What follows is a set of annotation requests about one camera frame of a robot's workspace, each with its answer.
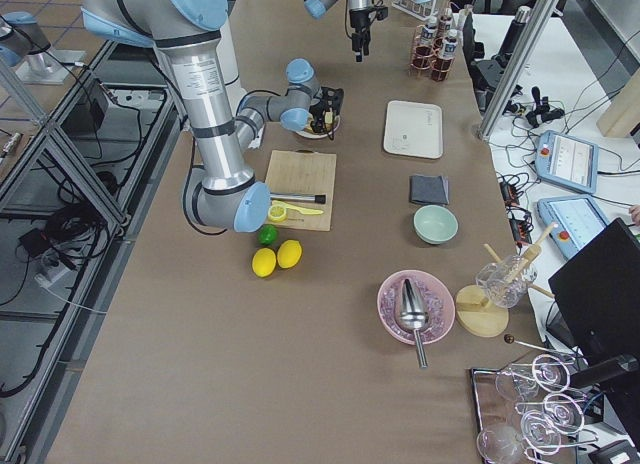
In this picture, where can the blue teach pendant near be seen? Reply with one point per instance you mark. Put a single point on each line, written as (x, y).
(579, 219)

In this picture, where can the steel scoop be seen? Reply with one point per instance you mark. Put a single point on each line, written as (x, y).
(411, 316)

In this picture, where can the black laptop monitor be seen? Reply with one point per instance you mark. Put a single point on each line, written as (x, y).
(597, 292)

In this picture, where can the pink bowl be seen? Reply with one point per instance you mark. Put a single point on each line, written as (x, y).
(437, 298)

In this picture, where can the steel muddler black tip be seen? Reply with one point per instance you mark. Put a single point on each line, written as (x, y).
(307, 198)

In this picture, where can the blue teach pendant far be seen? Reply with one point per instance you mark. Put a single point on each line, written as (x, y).
(567, 161)

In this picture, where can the white round plate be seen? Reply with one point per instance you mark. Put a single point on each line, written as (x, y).
(305, 134)

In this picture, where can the cream rabbit tray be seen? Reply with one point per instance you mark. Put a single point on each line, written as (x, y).
(413, 129)

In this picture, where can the glassware tray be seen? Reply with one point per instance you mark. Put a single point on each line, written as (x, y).
(528, 412)

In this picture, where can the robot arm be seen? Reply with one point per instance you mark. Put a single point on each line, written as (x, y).
(318, 8)
(223, 192)

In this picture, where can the green lime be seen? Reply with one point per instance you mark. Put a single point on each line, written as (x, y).
(268, 234)

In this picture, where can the glass mug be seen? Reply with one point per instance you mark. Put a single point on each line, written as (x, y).
(506, 282)

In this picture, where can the yellow lemon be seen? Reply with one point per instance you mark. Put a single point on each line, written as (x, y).
(289, 254)
(264, 262)

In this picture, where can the yellow plastic knife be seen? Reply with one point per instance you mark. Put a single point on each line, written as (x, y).
(299, 209)

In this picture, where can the bottle lower right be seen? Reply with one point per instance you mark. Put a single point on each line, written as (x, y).
(445, 56)

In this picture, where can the blue teach pendant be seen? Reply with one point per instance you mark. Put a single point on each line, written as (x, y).
(579, 219)
(567, 161)

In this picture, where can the half lemon slice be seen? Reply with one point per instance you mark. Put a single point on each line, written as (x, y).
(277, 213)

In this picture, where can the wooden cup stand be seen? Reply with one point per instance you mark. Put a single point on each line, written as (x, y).
(476, 313)

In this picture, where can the grey folded cloth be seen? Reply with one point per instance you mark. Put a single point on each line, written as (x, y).
(427, 190)

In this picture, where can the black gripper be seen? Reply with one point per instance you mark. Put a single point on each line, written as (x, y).
(324, 115)
(358, 20)

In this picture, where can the bottle lower left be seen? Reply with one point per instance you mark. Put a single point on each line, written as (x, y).
(424, 49)

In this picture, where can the aluminium frame post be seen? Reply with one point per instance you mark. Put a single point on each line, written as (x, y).
(527, 42)

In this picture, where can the yellow lemon upper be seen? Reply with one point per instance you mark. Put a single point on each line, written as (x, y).
(289, 254)

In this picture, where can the yellow lemon lower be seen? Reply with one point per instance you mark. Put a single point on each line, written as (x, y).
(264, 262)

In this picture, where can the green bowl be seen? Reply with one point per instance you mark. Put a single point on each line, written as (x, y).
(435, 224)

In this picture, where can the wooden cutting board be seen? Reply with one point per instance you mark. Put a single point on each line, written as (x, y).
(292, 172)

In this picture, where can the copper wire bottle rack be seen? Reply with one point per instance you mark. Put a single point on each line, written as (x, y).
(433, 56)

